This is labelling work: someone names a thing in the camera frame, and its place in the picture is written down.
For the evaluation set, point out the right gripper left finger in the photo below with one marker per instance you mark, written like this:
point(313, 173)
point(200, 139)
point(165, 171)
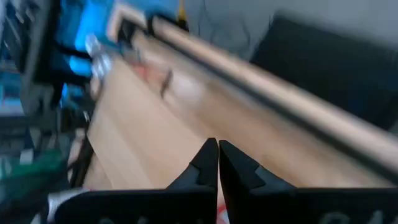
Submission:
point(140, 208)

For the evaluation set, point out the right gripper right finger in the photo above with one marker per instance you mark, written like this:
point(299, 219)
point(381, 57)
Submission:
point(311, 207)

